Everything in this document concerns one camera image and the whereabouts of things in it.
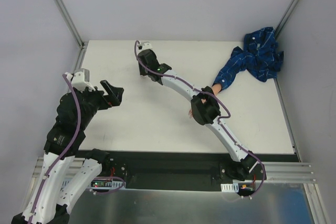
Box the right white cable duct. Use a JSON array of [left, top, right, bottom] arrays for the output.
[[220, 180, 255, 193]]

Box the aluminium frame post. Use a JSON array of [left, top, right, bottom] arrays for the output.
[[54, 0, 85, 49], [275, 0, 300, 39]]

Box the left aluminium frame post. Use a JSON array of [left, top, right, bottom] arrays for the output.
[[54, 0, 85, 49]]

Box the white cable duct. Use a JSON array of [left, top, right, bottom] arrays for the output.
[[220, 180, 255, 193], [61, 178, 127, 190]]

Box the left white cable duct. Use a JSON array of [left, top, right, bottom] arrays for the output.
[[61, 178, 127, 190]]

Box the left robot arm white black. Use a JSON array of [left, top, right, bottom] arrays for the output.
[[12, 80, 124, 223]]

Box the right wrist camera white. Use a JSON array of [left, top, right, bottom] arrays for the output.
[[138, 41, 153, 51]]

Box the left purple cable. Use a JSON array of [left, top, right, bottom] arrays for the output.
[[27, 73, 82, 224]]

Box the purple cable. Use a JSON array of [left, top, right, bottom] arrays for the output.
[[134, 40, 267, 198], [27, 73, 82, 224]]

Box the mannequin hand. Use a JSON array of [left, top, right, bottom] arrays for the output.
[[188, 83, 222, 118]]

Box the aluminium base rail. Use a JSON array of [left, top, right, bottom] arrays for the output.
[[32, 157, 317, 184]]

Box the right aluminium frame post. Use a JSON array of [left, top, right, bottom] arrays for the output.
[[275, 0, 300, 39]]

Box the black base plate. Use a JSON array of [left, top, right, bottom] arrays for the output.
[[103, 151, 267, 191]]

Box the blue plaid shirt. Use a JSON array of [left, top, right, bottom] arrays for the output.
[[212, 27, 284, 91]]

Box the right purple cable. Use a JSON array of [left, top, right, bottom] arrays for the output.
[[134, 40, 267, 198]]

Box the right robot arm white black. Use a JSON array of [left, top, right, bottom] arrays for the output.
[[135, 46, 260, 181]]

